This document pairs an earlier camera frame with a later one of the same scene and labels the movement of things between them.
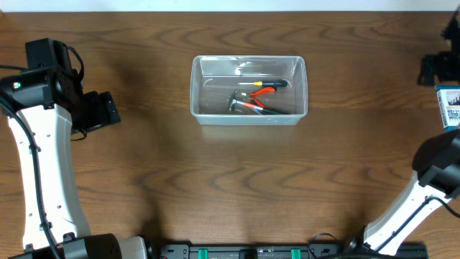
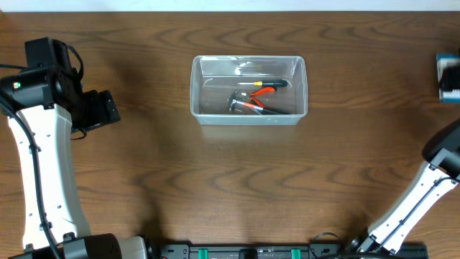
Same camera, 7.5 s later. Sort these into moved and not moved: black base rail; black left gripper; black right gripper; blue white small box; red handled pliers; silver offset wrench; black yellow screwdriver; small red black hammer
Moved: silver offset wrench; black right gripper; blue white small box
Not moved: red handled pliers; small red black hammer; black left gripper; black yellow screwdriver; black base rail
